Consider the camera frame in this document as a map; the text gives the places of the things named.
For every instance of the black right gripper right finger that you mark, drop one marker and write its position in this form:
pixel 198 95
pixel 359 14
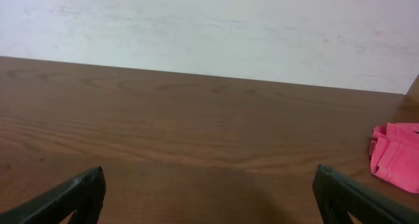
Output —
pixel 341 198

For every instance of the red garment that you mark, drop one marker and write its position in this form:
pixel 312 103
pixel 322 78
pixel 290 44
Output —
pixel 394 155

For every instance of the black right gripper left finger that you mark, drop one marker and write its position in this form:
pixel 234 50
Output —
pixel 80 198

